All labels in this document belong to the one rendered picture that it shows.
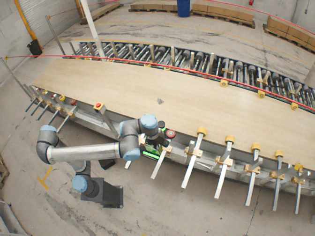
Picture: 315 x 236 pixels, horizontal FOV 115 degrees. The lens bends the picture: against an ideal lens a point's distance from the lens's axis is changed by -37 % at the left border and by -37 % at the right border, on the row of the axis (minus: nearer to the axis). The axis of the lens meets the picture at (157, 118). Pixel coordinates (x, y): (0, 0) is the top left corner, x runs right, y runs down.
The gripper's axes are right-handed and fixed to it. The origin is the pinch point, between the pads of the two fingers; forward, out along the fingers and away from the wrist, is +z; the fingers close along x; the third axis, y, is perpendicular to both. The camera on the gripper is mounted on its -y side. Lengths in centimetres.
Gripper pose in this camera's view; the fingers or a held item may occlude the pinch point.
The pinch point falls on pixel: (158, 147)
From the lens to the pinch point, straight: 117.6
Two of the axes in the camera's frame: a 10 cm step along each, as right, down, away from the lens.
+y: -9.2, -2.7, 3.0
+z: 1.0, 5.7, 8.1
